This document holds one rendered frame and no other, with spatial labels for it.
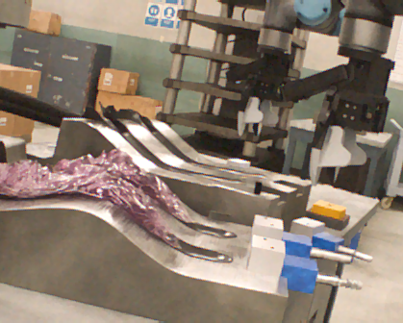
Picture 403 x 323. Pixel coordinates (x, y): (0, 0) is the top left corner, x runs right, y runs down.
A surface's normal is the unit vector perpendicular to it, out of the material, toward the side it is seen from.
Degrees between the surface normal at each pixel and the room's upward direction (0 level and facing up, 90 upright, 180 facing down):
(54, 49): 90
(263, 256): 90
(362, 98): 91
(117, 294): 90
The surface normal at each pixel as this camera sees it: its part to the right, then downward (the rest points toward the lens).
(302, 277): -0.04, 0.20
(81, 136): -0.33, 0.13
